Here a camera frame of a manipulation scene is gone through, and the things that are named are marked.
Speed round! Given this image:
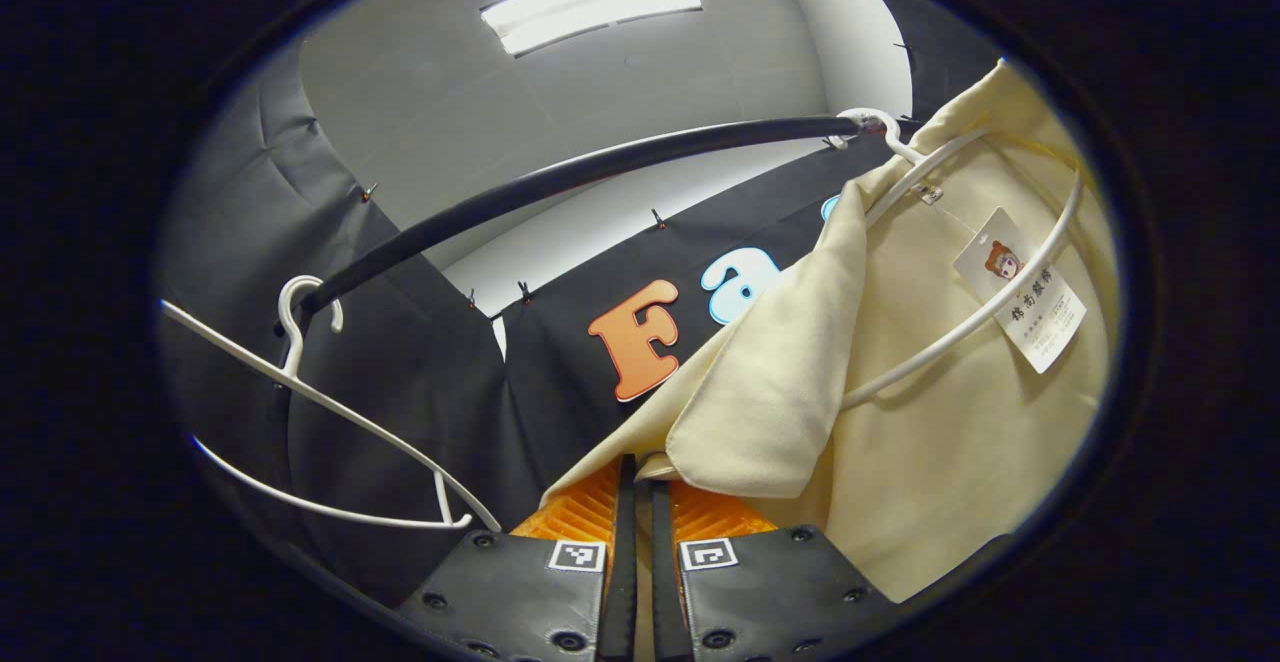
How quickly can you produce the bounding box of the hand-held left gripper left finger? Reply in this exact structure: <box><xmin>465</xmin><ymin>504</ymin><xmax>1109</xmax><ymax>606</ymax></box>
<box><xmin>398</xmin><ymin>454</ymin><xmax>639</xmax><ymax>662</ymax></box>

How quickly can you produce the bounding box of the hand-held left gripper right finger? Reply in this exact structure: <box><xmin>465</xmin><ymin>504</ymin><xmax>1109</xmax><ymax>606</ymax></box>
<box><xmin>650</xmin><ymin>478</ymin><xmax>901</xmax><ymax>662</ymax></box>

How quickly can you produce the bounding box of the cream button shirt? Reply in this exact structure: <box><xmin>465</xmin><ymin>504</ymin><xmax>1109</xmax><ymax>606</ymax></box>
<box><xmin>540</xmin><ymin>60</ymin><xmax>1119</xmax><ymax>605</ymax></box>

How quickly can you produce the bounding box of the white plastic hanger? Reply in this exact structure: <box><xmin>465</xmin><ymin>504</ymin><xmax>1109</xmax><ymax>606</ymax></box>
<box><xmin>835</xmin><ymin>107</ymin><xmax>1086</xmax><ymax>411</ymax></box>
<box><xmin>160</xmin><ymin>275</ymin><xmax>503</xmax><ymax>533</ymax></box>

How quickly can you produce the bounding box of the black clothes rack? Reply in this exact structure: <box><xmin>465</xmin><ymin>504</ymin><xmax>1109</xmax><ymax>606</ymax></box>
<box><xmin>275</xmin><ymin>114</ymin><xmax>901</xmax><ymax>333</ymax></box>

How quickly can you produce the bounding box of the black backdrop cloth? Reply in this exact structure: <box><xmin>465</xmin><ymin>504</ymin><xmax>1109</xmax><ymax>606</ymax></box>
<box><xmin>158</xmin><ymin>0</ymin><xmax>1006</xmax><ymax>608</ymax></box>

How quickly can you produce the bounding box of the white paper hang tag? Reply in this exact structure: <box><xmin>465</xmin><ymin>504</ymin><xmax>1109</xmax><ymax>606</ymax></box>
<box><xmin>952</xmin><ymin>207</ymin><xmax>1088</xmax><ymax>375</ymax></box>

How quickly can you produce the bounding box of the ceiling light panel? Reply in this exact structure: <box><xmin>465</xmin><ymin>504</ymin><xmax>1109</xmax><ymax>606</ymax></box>
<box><xmin>480</xmin><ymin>0</ymin><xmax>703</xmax><ymax>58</ymax></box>

